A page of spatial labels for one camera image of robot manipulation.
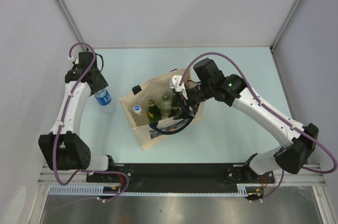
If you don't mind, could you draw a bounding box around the green glass bottle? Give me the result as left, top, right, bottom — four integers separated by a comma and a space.
147, 99, 162, 123
169, 96, 179, 118

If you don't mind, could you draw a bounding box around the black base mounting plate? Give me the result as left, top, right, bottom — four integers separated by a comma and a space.
87, 163, 275, 194

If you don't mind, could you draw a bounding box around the green glass bottle front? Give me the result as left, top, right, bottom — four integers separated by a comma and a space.
169, 96, 179, 118

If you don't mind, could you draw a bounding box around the clear plastic water bottle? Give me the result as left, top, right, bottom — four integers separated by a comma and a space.
133, 105, 144, 127

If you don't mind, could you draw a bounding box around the beige canvas tote bag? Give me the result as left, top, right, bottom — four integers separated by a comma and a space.
120, 69, 189, 150

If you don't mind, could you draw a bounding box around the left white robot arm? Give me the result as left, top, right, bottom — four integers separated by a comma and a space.
38, 51, 117, 182

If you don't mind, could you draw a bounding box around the light blue cable duct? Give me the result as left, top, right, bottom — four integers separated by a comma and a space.
48, 183, 262, 198

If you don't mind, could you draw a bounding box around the clear glass bottle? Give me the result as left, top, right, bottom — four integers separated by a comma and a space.
159, 94, 172, 119

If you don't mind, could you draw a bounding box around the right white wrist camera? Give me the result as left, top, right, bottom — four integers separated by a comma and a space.
168, 75, 188, 99

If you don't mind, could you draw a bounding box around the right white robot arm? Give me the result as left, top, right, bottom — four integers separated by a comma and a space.
168, 58, 319, 182

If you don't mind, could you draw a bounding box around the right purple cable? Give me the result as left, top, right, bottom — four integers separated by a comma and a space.
178, 52, 338, 203

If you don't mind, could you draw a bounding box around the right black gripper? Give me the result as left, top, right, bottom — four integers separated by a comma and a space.
171, 81, 213, 121

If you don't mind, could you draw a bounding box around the aluminium frame rail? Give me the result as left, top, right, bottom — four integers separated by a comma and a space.
37, 164, 326, 187

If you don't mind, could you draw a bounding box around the small blue-cap water bottle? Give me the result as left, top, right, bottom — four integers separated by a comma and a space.
94, 88, 116, 114

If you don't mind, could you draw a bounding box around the green glass bottle back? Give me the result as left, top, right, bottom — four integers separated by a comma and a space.
147, 99, 162, 123

